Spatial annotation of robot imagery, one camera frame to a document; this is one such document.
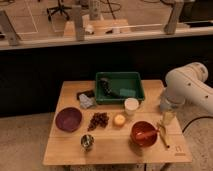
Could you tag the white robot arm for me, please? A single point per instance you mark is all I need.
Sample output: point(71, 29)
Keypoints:
point(187, 83)

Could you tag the green plastic tray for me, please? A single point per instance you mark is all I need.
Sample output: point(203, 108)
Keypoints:
point(117, 81)

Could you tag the black flat object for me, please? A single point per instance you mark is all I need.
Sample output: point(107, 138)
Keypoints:
point(88, 93)

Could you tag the grey crumpled cloth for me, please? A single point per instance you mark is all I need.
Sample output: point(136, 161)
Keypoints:
point(86, 102)

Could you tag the white cup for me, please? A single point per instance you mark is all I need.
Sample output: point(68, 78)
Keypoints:
point(131, 105)

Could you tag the bunch of dark grapes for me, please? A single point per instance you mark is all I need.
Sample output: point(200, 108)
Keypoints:
point(98, 119)

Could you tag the yellow round fruit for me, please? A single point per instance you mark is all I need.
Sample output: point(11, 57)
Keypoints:
point(119, 120)

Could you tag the purple plate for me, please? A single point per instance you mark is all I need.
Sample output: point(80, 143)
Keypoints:
point(68, 119)

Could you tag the wooden table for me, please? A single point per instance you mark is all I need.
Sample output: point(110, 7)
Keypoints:
point(112, 145)

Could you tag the metal cup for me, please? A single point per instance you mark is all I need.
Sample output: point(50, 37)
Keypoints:
point(87, 141)

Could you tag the red spoon in bowl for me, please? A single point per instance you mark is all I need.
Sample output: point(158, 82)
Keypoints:
point(145, 135)

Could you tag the red bowl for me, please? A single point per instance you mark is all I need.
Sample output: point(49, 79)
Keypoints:
point(143, 126)

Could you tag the wooden utensil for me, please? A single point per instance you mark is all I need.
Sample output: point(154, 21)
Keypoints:
point(163, 134)

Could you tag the black office chair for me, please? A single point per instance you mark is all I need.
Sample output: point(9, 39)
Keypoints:
point(61, 8)

